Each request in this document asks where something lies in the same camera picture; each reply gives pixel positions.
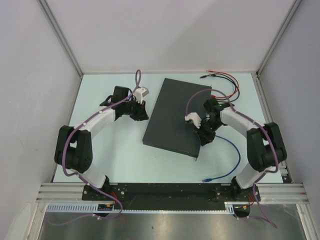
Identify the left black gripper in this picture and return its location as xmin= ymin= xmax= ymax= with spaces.
xmin=122 ymin=97 xmax=149 ymax=122

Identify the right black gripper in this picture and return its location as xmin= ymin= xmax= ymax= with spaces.
xmin=193 ymin=118 xmax=224 ymax=146

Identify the black network switch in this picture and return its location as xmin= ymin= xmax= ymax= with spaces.
xmin=142 ymin=78 xmax=211 ymax=158

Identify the blue ethernet cable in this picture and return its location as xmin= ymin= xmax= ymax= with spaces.
xmin=201 ymin=134 xmax=241 ymax=183

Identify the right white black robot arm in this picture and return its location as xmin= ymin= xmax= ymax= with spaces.
xmin=184 ymin=98 xmax=287 ymax=201

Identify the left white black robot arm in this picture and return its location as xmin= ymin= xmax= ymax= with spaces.
xmin=54 ymin=86 xmax=149 ymax=200

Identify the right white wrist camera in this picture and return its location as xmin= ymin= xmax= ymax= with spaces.
xmin=184 ymin=112 xmax=202 ymax=129

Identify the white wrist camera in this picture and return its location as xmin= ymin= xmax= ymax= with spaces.
xmin=133 ymin=87 xmax=149 ymax=104
xmin=184 ymin=112 xmax=202 ymax=129

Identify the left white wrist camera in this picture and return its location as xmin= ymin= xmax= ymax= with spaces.
xmin=133 ymin=87 xmax=149 ymax=104

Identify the red power wire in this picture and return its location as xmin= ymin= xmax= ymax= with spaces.
xmin=207 ymin=69 xmax=240 ymax=101

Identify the black power wire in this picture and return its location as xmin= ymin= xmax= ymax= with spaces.
xmin=200 ymin=73 xmax=241 ymax=101

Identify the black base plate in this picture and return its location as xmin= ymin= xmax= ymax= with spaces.
xmin=81 ymin=182 xmax=261 ymax=211

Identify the grey slotted cable duct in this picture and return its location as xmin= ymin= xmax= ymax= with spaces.
xmin=46 ymin=202 xmax=234 ymax=215

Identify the aluminium frame rail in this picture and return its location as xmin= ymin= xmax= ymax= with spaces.
xmin=37 ymin=182 xmax=309 ymax=204

